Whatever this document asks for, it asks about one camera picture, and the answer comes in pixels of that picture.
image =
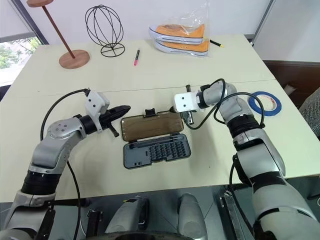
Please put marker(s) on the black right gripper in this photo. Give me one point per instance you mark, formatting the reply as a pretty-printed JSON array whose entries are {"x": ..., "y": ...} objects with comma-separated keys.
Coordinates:
[{"x": 188, "y": 117}]

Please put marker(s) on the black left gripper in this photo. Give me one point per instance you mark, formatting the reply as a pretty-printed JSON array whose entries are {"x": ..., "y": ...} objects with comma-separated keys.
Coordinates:
[{"x": 108, "y": 119}]

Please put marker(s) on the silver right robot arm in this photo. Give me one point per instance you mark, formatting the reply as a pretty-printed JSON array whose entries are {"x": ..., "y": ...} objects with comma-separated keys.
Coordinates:
[{"x": 260, "y": 160}]

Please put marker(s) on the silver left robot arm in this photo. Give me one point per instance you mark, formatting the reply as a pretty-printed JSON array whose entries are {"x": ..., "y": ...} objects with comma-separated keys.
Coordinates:
[{"x": 56, "y": 147}]

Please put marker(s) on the small black clip item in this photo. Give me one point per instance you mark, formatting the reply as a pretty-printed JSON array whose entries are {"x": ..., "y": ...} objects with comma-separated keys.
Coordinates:
[{"x": 150, "y": 112}]

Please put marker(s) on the open screwdriver bit case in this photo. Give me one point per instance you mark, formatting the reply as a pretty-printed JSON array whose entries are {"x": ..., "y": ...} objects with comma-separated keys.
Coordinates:
[{"x": 156, "y": 145}]

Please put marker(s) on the pink black marker pen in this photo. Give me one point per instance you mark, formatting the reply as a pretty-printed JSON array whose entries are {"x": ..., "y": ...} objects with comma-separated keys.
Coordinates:
[{"x": 136, "y": 57}]

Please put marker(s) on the orange canvas sneaker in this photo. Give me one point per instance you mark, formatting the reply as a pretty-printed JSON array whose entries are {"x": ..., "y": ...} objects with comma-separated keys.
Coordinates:
[
  {"x": 175, "y": 31},
  {"x": 185, "y": 47}
]

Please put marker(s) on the wooden hat stand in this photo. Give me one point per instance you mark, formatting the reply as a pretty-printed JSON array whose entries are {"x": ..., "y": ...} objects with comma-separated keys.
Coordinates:
[{"x": 74, "y": 58}]

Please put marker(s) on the black yellow marker pen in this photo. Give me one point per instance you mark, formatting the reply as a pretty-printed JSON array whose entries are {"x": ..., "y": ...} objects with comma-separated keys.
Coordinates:
[{"x": 216, "y": 43}]

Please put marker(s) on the blue tape roll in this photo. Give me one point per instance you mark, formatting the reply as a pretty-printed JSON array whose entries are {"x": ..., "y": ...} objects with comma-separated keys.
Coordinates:
[{"x": 252, "y": 104}]

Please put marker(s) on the orange sneakers in plastic bag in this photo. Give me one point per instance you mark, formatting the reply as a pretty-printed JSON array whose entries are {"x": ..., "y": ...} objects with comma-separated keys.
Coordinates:
[{"x": 197, "y": 15}]

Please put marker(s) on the grey rounded robot shape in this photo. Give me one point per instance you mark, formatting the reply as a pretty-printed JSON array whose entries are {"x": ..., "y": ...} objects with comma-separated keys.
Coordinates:
[{"x": 130, "y": 215}]

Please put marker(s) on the dark brown cabinet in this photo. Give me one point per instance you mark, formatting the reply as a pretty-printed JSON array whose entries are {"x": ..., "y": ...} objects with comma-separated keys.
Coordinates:
[{"x": 295, "y": 72}]

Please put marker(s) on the grey patterned fabric cushion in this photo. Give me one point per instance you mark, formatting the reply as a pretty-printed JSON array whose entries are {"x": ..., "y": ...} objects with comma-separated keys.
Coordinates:
[{"x": 312, "y": 112}]

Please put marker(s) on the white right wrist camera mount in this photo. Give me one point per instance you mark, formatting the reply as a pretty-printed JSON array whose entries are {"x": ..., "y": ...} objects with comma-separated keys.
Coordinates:
[{"x": 186, "y": 101}]

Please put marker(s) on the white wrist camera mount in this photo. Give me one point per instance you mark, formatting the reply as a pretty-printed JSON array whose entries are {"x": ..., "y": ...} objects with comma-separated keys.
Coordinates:
[
  {"x": 96, "y": 103},
  {"x": 186, "y": 101}
]

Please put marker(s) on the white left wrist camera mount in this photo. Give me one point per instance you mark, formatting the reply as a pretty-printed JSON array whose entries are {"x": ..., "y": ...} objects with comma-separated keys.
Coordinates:
[{"x": 96, "y": 103}]

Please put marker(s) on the window with dark frame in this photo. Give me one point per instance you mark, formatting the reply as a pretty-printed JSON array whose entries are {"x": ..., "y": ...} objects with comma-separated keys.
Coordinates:
[{"x": 15, "y": 50}]

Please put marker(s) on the white metal post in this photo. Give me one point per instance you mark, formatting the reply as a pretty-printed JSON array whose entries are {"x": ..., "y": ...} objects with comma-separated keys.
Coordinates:
[{"x": 262, "y": 22}]

